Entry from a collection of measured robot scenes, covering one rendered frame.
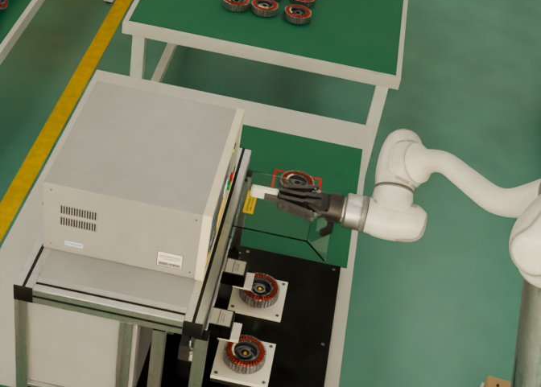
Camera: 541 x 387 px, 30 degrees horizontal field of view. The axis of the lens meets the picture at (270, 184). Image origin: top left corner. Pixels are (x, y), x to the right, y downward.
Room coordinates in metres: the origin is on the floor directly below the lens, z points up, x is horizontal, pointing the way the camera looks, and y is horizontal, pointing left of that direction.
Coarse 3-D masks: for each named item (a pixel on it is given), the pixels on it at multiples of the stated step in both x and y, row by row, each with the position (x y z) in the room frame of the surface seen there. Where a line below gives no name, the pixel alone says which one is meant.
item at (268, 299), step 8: (256, 280) 2.04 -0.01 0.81; (264, 280) 2.04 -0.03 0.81; (272, 280) 2.04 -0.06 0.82; (256, 288) 2.02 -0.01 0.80; (264, 288) 2.01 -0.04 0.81; (272, 288) 2.01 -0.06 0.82; (240, 296) 1.99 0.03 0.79; (248, 296) 1.97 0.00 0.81; (256, 296) 1.97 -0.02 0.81; (264, 296) 1.97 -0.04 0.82; (272, 296) 1.98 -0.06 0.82; (248, 304) 1.96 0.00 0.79; (256, 304) 1.96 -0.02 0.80; (264, 304) 1.96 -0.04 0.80; (272, 304) 1.98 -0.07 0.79
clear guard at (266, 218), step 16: (256, 176) 2.18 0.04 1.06; (272, 176) 2.19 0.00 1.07; (240, 208) 2.03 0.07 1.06; (256, 208) 2.05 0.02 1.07; (272, 208) 2.06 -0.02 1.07; (240, 224) 1.97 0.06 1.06; (256, 224) 1.98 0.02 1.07; (272, 224) 1.99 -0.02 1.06; (288, 224) 2.01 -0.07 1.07; (304, 224) 2.02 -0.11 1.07; (320, 224) 2.06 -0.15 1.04; (304, 240) 1.96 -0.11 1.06; (320, 240) 2.01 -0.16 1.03; (320, 256) 1.96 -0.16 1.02
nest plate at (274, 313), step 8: (280, 288) 2.05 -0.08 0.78; (232, 296) 1.99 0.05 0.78; (280, 296) 2.02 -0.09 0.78; (232, 304) 1.96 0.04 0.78; (240, 304) 1.96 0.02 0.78; (280, 304) 1.99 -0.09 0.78; (240, 312) 1.94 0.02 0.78; (248, 312) 1.94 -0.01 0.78; (256, 312) 1.94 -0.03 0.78; (264, 312) 1.95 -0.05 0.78; (272, 312) 1.95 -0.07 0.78; (280, 312) 1.96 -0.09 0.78; (272, 320) 1.94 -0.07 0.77; (280, 320) 1.94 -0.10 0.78
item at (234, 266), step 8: (232, 264) 2.02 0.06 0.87; (240, 264) 2.03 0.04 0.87; (224, 272) 1.99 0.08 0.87; (232, 272) 1.99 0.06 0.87; (240, 272) 2.00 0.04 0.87; (224, 280) 1.98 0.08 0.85; (232, 280) 1.98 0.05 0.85; (240, 280) 1.98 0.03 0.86; (248, 280) 2.01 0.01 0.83; (240, 288) 1.98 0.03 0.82; (248, 288) 1.98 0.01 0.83
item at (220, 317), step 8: (216, 312) 1.78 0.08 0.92; (224, 312) 1.79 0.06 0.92; (232, 312) 1.79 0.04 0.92; (216, 320) 1.76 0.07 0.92; (224, 320) 1.76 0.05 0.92; (232, 320) 1.77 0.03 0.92; (216, 328) 1.74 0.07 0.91; (224, 328) 1.74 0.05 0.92; (232, 328) 1.77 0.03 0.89; (240, 328) 1.78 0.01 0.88; (216, 336) 1.74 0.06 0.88; (224, 336) 1.74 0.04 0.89; (232, 336) 1.75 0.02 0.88
